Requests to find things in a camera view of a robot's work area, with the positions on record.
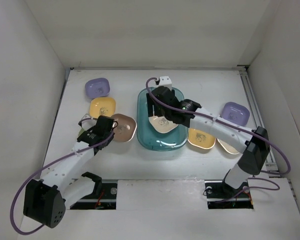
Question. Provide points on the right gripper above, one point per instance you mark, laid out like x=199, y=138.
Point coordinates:
x=150, y=102

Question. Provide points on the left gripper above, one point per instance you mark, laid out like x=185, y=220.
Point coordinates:
x=109, y=140

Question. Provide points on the beige plate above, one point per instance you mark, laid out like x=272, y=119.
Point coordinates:
x=161, y=124

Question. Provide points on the green plate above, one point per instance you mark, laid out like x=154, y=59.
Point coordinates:
x=81, y=131

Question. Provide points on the yellow plate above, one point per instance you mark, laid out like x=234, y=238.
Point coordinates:
x=200, y=139
x=102, y=106

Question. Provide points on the brown plate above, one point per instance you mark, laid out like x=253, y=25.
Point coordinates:
x=125, y=129

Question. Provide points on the purple plate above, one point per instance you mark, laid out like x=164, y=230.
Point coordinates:
x=235, y=113
x=96, y=88

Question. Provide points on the cream plate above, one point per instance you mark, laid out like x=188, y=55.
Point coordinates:
x=228, y=148

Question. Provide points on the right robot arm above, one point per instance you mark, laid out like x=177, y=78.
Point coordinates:
x=252, y=144

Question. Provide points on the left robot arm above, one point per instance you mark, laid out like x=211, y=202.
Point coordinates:
x=47, y=199

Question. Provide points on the teal plastic bin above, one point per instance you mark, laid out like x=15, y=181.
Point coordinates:
x=151, y=139

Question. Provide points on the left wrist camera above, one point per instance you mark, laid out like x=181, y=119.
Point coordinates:
x=87, y=122

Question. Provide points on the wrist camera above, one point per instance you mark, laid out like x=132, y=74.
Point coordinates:
x=87, y=122
x=164, y=81

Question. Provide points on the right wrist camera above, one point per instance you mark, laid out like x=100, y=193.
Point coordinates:
x=164, y=81

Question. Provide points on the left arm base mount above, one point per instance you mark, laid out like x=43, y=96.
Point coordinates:
x=103, y=196

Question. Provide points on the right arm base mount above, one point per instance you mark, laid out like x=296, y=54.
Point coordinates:
x=219, y=196

